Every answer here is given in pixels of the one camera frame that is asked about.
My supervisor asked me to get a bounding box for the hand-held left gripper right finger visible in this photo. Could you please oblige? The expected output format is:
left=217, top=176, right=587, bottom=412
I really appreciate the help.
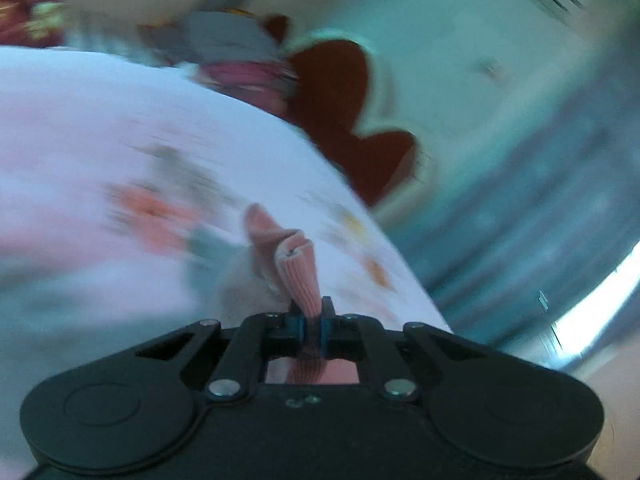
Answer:
left=319, top=296, right=490, bottom=405

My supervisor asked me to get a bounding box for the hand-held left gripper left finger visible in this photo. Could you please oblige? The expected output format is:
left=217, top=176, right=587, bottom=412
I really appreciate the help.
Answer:
left=133, top=310, right=307, bottom=404

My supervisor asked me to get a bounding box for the pink ribbed small garment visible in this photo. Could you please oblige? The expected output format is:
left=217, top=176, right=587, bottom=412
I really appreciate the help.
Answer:
left=244, top=203, right=362, bottom=386

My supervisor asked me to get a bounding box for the red heart-shaped rug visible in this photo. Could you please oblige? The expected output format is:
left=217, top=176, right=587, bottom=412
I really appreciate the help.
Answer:
left=264, top=12, right=437, bottom=222

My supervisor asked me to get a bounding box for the magenta cloth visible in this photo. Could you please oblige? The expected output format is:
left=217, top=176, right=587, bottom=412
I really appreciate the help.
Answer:
left=198, top=59, right=297, bottom=112

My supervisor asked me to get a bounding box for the grey cloth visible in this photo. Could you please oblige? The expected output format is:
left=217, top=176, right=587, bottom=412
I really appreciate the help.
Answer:
left=144, top=9, right=282, bottom=63

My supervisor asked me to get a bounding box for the floral bedsheet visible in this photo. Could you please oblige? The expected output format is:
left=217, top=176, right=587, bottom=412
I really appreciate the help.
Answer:
left=0, top=45, right=454, bottom=480

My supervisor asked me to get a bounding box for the red printed cloth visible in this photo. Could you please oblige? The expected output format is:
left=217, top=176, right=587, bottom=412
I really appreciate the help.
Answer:
left=0, top=0, right=68, bottom=49

